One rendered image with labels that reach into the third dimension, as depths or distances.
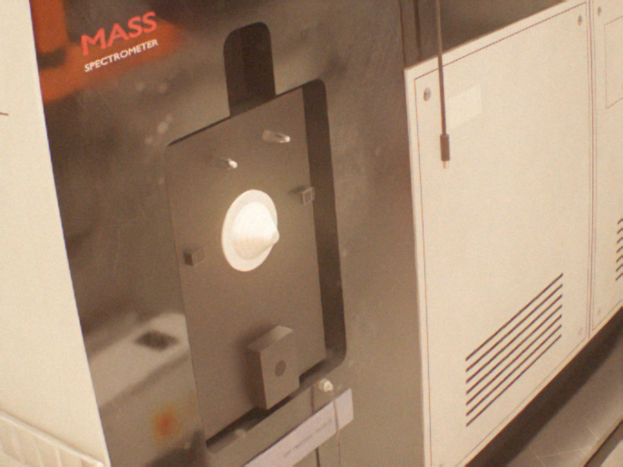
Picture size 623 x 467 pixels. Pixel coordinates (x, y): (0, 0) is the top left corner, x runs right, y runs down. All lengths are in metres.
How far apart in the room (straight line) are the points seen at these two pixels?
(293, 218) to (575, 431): 0.64
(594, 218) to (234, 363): 0.66
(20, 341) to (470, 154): 0.50
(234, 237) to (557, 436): 0.69
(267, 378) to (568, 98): 0.56
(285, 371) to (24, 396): 0.22
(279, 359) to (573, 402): 0.66
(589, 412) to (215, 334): 0.72
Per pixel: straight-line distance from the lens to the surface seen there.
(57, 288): 0.75
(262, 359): 0.90
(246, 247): 0.86
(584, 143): 1.37
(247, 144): 0.86
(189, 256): 0.82
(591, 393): 1.52
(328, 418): 1.00
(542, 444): 1.42
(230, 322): 0.88
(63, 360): 0.79
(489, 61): 1.13
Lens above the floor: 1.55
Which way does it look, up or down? 24 degrees down
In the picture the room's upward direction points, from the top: 5 degrees counter-clockwise
